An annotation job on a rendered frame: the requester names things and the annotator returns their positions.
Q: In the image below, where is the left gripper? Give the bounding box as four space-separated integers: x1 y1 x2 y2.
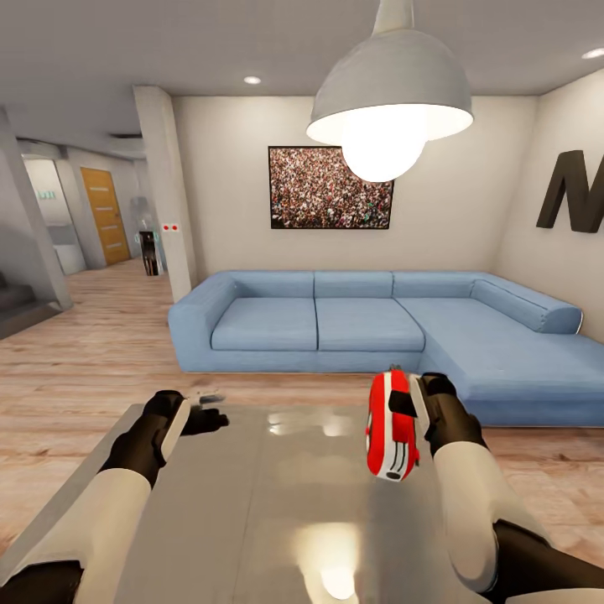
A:
180 407 228 435

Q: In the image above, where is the radio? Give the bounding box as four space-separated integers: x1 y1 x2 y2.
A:
366 368 419 482

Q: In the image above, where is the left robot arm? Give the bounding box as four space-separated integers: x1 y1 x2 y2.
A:
0 388 228 604

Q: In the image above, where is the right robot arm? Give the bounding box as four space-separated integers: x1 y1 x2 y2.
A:
389 373 604 604

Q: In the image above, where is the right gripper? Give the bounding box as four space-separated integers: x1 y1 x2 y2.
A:
389 391 416 418

